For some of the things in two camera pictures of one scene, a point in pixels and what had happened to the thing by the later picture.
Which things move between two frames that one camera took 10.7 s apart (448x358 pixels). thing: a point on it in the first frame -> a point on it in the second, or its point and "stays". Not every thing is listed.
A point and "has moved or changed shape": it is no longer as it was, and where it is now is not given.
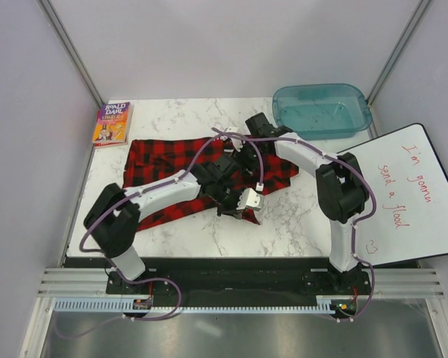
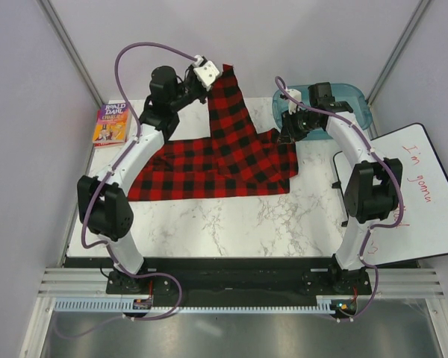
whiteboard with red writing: (417, 215) stays
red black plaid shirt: (151, 160) has moved or changed shape
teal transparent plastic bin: (326, 111) stays
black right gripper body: (248, 155) -> (304, 123)
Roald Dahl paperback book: (113, 124) stays
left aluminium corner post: (67, 47) stays
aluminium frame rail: (408, 282) stays
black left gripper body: (226, 198) -> (190, 90)
